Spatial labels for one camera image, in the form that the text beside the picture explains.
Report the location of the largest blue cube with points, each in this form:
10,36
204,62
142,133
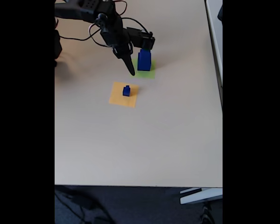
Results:
143,64

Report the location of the medium blue cube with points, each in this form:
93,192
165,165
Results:
145,52

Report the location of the small blue cube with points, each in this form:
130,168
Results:
126,92

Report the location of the green paper square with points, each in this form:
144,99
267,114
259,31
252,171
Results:
149,74

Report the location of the orange paper square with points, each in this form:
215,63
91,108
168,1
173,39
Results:
117,98

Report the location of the dark blue object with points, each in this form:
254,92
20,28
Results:
220,12

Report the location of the white table foot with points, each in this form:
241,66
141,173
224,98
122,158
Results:
200,197

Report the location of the black camera box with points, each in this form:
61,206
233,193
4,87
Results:
141,39

